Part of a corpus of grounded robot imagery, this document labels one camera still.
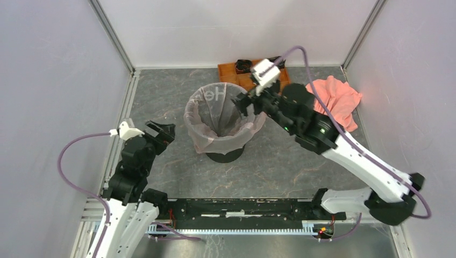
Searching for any black bag roll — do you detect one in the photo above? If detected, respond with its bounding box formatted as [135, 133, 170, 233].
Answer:
[234, 59, 253, 74]
[268, 56, 286, 69]

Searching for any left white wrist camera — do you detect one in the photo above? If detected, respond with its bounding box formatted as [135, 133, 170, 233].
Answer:
[109, 118, 145, 141]

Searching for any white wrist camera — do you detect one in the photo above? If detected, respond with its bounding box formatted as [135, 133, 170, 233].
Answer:
[251, 59, 281, 96]
[109, 118, 145, 141]

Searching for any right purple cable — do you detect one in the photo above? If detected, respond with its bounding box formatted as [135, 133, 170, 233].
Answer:
[272, 45, 432, 241]

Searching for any black bag roll right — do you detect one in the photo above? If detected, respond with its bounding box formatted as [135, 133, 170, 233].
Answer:
[268, 56, 286, 69]

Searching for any pink translucent trash bag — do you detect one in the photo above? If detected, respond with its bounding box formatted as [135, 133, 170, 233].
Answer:
[183, 82, 266, 154]

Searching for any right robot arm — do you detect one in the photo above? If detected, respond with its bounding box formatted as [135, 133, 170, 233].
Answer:
[232, 83, 425, 226]

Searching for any salmon pink cloth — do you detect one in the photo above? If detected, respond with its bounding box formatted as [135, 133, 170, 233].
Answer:
[313, 75, 362, 132]

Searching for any white slotted cable duct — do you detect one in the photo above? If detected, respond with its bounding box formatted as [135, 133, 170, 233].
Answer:
[145, 217, 318, 235]

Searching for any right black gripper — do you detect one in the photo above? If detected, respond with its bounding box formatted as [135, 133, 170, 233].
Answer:
[231, 78, 296, 133]

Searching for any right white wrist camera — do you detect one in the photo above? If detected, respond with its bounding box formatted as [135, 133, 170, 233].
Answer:
[251, 59, 281, 96]

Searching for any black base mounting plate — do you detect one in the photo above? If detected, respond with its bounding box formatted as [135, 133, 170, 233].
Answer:
[158, 198, 347, 230]

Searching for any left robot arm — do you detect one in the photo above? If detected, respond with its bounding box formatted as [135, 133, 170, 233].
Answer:
[87, 119, 176, 257]

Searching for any black plastic trash bin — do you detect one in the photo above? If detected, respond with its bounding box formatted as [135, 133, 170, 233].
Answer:
[206, 145, 245, 163]

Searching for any black bag roll left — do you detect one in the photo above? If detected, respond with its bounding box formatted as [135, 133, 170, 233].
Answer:
[234, 59, 253, 74]

